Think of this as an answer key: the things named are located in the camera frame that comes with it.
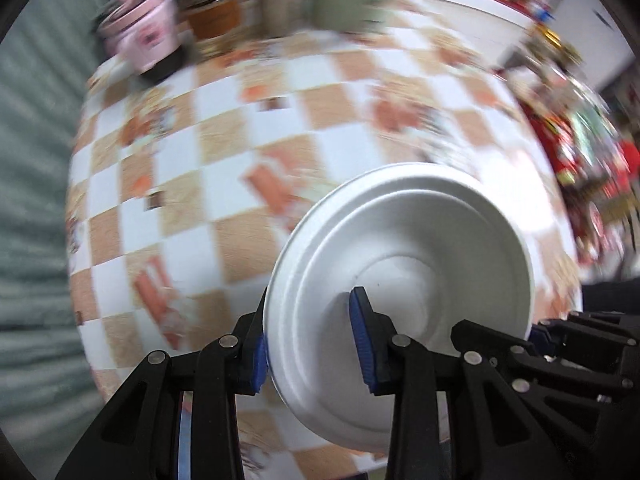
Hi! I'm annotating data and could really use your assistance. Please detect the large white foam bowl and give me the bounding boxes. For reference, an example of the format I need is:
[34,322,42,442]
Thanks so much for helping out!
[264,162,534,452]

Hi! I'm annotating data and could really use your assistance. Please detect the blue oval plastic plate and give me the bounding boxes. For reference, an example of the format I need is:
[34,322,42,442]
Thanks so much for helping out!
[178,391,193,480]

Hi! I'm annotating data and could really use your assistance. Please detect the checkered patterned tablecloth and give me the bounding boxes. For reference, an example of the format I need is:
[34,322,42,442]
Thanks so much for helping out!
[64,29,584,474]

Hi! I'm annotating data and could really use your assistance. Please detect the teal curtain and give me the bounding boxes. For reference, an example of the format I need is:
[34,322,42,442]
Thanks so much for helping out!
[0,0,116,436]

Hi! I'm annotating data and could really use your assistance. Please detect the pink tissue box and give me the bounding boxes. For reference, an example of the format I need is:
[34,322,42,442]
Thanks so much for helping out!
[98,0,186,84]

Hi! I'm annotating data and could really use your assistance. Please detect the orange flower pot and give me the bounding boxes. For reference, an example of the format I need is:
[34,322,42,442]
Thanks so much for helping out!
[178,0,242,40]

